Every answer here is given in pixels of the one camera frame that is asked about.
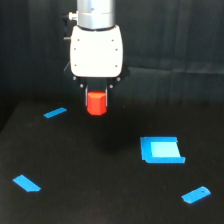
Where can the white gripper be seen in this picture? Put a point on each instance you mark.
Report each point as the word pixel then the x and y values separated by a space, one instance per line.
pixel 96 54

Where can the blue tape strip back left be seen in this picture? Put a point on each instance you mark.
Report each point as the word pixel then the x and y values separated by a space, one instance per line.
pixel 54 112

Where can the blue square tape marker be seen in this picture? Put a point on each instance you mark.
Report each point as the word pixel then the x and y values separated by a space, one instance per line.
pixel 161 150

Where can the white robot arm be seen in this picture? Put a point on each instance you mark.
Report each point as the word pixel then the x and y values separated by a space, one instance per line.
pixel 93 15

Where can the blue tape strip front left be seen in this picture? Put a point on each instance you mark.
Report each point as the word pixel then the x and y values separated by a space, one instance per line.
pixel 26 184

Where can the red hexagonal block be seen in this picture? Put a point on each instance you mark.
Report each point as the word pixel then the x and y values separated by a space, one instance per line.
pixel 96 103

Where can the blue tape strip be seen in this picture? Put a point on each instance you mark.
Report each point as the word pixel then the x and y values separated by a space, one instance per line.
pixel 196 195
pixel 26 184
pixel 54 112

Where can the blue tape strip front right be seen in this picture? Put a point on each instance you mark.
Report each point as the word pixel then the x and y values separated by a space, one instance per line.
pixel 196 195

